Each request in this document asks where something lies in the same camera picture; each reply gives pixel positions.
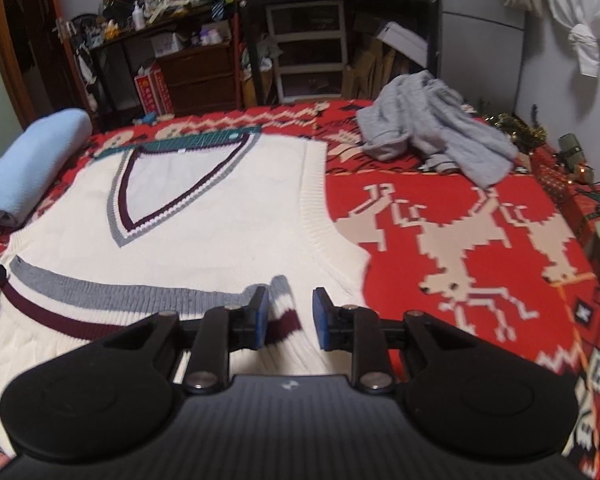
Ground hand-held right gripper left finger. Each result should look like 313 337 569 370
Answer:
102 285 271 395

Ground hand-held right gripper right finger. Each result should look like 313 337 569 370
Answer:
312 287 473 395

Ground white knit vest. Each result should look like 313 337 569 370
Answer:
0 132 373 396

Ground light blue folded sweater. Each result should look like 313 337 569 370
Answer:
0 108 93 228

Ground red patterned blanket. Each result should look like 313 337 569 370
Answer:
0 99 600 480

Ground green cutting mat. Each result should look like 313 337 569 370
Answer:
97 127 263 161

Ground crumpled grey garment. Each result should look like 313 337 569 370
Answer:
356 71 520 188

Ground red printed box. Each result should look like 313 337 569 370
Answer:
134 62 173 116

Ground brown wooden drawer chest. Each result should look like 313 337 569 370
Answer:
157 42 236 116

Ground flattened cardboard boxes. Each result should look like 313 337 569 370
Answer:
342 25 431 98

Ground white plastic drawer unit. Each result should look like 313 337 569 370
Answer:
265 0 348 106

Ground tinsel garland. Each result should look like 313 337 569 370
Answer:
482 105 548 153

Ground dark cluttered desk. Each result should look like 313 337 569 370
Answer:
87 7 238 126

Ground white open carton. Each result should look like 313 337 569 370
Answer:
375 21 429 68

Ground small white box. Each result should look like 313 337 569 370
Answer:
152 32 187 58

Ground grey refrigerator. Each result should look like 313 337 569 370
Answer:
437 0 528 111

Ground white tied curtain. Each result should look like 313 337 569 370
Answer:
537 0 600 78

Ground brown wooden door frame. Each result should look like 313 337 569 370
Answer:
0 0 81 128

